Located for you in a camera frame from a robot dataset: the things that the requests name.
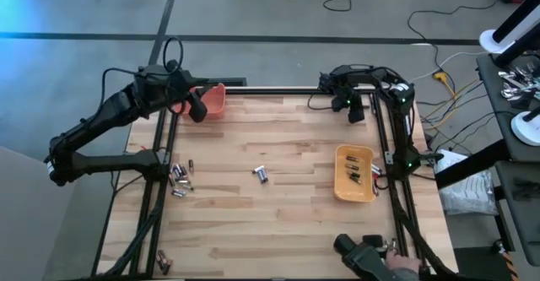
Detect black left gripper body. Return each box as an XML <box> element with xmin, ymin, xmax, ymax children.
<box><xmin>166</xmin><ymin>60</ymin><xmax>208</xmax><ymax>124</ymax></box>

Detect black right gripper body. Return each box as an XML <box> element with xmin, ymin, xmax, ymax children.
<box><xmin>331</xmin><ymin>85</ymin><xmax>366</xmax><ymax>125</ymax></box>

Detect yellow plastic bin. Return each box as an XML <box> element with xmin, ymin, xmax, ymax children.
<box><xmin>333</xmin><ymin>143</ymin><xmax>377</xmax><ymax>203</ymax></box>

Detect orange plastic bin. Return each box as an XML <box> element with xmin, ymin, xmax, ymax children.
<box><xmin>181</xmin><ymin>82</ymin><xmax>227</xmax><ymax>121</ymax></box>

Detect black diagonal support pole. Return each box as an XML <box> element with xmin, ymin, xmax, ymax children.
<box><xmin>434</xmin><ymin>138</ymin><xmax>514</xmax><ymax>190</ymax></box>

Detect clear plastic bag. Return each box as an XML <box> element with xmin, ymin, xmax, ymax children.
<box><xmin>434</xmin><ymin>149</ymin><xmax>500</xmax><ymax>217</ymax></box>

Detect black handheld tool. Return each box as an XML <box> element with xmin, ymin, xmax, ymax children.
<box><xmin>332</xmin><ymin>232</ymin><xmax>400</xmax><ymax>281</ymax></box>

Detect silver cutlery piece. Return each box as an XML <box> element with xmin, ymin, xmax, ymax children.
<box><xmin>500</xmin><ymin>85</ymin><xmax>533</xmax><ymax>102</ymax></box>
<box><xmin>497</xmin><ymin>70</ymin><xmax>524</xmax><ymax>84</ymax></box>

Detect person's hand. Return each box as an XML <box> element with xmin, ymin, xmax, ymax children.
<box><xmin>386</xmin><ymin>249</ymin><xmax>423</xmax><ymax>281</ymax></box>

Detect black lamp pole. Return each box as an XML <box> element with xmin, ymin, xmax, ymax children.
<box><xmin>492</xmin><ymin>21</ymin><xmax>540</xmax><ymax>69</ymax></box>

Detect black side table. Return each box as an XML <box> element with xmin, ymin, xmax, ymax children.
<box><xmin>476</xmin><ymin>40</ymin><xmax>540</xmax><ymax>267</ymax></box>

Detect black floor mat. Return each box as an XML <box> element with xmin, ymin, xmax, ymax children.
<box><xmin>453</xmin><ymin>246</ymin><xmax>507</xmax><ymax>281</ymax></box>

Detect grey board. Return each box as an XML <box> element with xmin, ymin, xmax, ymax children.
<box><xmin>0</xmin><ymin>145</ymin><xmax>79</xmax><ymax>281</ymax></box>

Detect yellow black hazard tape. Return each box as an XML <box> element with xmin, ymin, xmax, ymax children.
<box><xmin>496</xmin><ymin>239</ymin><xmax>521</xmax><ymax>281</ymax></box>

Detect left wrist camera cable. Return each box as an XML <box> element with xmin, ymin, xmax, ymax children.
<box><xmin>100</xmin><ymin>35</ymin><xmax>186</xmax><ymax>117</ymax></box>

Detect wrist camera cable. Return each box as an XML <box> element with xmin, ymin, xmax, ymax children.
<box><xmin>100</xmin><ymin>35</ymin><xmax>186</xmax><ymax>117</ymax></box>
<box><xmin>306</xmin><ymin>93</ymin><xmax>335</xmax><ymax>111</ymax></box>

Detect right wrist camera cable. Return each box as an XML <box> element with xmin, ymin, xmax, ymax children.
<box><xmin>306</xmin><ymin>93</ymin><xmax>335</xmax><ymax>111</ymax></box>

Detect yellow floor cable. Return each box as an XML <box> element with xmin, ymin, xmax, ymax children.
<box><xmin>421</xmin><ymin>78</ymin><xmax>482</xmax><ymax>131</ymax></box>

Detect white floor cable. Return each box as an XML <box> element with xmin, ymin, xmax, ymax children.
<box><xmin>411</xmin><ymin>51</ymin><xmax>489</xmax><ymax>84</ymax></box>

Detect black cable bundle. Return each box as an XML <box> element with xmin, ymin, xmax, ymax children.
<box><xmin>394</xmin><ymin>207</ymin><xmax>456</xmax><ymax>278</ymax></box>
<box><xmin>102</xmin><ymin>204</ymin><xmax>164</xmax><ymax>277</ymax></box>

